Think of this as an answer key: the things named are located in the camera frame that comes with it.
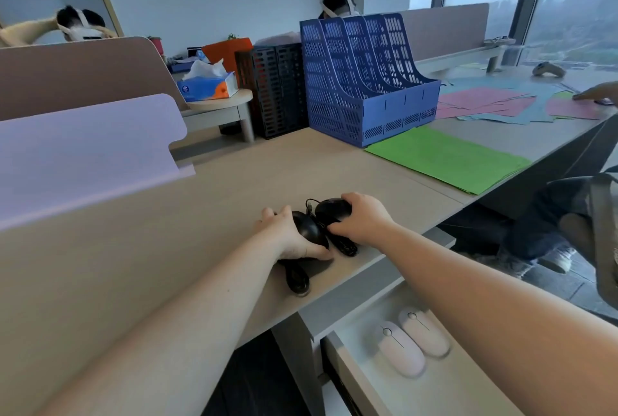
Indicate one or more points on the black handheld controller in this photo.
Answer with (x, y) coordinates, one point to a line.
(309, 232)
(333, 210)

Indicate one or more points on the grey handheld controller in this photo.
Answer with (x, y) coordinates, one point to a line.
(548, 69)

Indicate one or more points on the blue plastic file organizer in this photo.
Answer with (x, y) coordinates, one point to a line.
(367, 92)

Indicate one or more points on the lavender desk divider panel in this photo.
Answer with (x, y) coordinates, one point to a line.
(82, 155)

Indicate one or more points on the person's left forearm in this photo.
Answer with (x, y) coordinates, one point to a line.
(183, 333)

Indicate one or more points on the white open desk drawer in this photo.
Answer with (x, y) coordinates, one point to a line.
(463, 382)

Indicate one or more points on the red cup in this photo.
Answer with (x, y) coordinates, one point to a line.
(155, 46)

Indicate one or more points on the beige desk divider panel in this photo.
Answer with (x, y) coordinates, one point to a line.
(444, 29)
(72, 72)

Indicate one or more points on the pile of pink and blue sheets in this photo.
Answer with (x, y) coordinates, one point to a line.
(492, 101)

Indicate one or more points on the black plastic file organizer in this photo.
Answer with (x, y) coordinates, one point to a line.
(275, 92)

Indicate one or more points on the grey office chair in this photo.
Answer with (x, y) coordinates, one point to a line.
(606, 237)

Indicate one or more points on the person's right thumb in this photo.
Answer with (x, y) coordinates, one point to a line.
(340, 227)

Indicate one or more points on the person's left thumb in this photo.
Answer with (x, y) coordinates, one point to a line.
(314, 253)

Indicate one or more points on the blue and orange tissue box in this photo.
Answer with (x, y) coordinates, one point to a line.
(207, 85)

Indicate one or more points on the person's right hand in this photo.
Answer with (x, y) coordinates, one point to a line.
(369, 220)

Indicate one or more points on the white rounded desk shelf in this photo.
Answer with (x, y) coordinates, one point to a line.
(222, 109)

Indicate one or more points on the orange folder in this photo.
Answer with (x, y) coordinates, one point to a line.
(224, 56)

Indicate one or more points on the person's right forearm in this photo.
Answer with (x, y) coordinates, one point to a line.
(483, 309)

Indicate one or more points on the white computer mouse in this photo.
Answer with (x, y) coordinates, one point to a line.
(400, 350)
(427, 333)

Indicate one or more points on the person's left hand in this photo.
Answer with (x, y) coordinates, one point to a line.
(285, 237)

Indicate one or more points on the green paper folder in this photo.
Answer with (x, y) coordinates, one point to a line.
(449, 159)

